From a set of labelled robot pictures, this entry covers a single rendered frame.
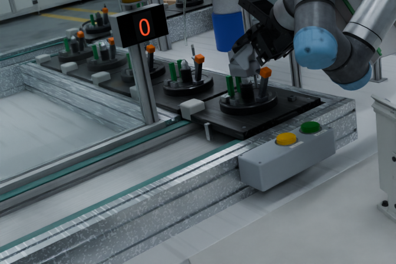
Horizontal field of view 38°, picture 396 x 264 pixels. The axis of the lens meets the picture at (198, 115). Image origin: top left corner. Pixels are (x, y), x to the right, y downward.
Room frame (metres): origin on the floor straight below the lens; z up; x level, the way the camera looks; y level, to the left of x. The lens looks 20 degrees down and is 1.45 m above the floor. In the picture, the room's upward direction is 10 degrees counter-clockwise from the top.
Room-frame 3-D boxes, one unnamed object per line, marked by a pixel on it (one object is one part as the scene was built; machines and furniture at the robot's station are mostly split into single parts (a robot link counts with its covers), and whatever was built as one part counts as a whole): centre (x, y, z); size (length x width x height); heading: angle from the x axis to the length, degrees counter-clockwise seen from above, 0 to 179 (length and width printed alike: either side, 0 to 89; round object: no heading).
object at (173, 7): (2.85, -0.05, 1.01); 0.24 x 0.24 x 0.13; 33
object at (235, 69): (1.32, -0.12, 1.08); 0.08 x 0.04 x 0.07; 33
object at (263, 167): (1.08, -0.17, 0.93); 0.21 x 0.07 x 0.06; 123
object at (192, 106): (1.34, 0.01, 0.97); 0.05 x 0.05 x 0.04; 33
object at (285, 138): (1.08, -0.17, 0.96); 0.04 x 0.04 x 0.02
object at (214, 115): (1.31, -0.13, 0.96); 0.24 x 0.24 x 0.02; 33
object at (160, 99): (1.53, 0.01, 1.01); 0.24 x 0.24 x 0.13; 33
